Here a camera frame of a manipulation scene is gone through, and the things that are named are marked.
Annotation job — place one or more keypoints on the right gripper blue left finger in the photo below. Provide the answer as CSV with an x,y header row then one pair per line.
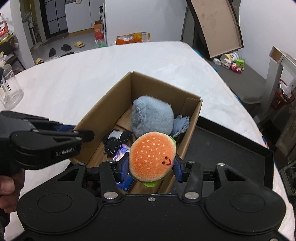
x,y
116,171

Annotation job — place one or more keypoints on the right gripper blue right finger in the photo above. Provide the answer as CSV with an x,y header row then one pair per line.
x,y
185,171

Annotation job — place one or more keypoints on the blue tissue packet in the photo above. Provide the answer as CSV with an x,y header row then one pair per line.
x,y
129,180

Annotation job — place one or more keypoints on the black stitched soft pouch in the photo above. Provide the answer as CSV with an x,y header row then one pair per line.
x,y
114,140

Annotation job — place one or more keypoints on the orange hamburger plush toy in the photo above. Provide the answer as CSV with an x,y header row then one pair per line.
x,y
151,158

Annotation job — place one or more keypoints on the grey-blue fuzzy cloth piece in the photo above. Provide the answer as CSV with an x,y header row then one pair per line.
x,y
180,125

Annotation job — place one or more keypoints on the brown cardboard box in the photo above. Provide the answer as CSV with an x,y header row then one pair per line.
x,y
114,109

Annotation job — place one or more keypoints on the grey fluffy plush toy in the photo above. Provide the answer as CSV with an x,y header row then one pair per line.
x,y
151,115

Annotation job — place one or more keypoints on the person's left hand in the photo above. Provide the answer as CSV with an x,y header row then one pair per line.
x,y
10,191

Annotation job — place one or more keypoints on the black tray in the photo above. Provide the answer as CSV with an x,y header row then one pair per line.
x,y
212,143

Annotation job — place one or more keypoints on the clear glass jar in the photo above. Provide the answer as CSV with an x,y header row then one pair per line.
x,y
11,92

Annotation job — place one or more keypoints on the black slipper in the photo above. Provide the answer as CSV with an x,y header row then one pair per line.
x,y
66,48

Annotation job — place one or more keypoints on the grey bench cushion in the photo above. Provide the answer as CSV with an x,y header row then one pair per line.
x,y
248,85

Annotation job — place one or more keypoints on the yellow slipper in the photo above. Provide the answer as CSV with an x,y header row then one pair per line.
x,y
79,44

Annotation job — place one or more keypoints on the green toy cup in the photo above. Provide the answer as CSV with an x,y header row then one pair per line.
x,y
240,63

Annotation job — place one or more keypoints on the white round tin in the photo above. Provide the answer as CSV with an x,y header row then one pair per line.
x,y
233,57

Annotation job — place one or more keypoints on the orange paper bag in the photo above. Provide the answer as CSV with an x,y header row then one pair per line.
x,y
139,37

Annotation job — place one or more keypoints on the large brown framed board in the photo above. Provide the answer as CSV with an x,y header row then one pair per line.
x,y
216,27

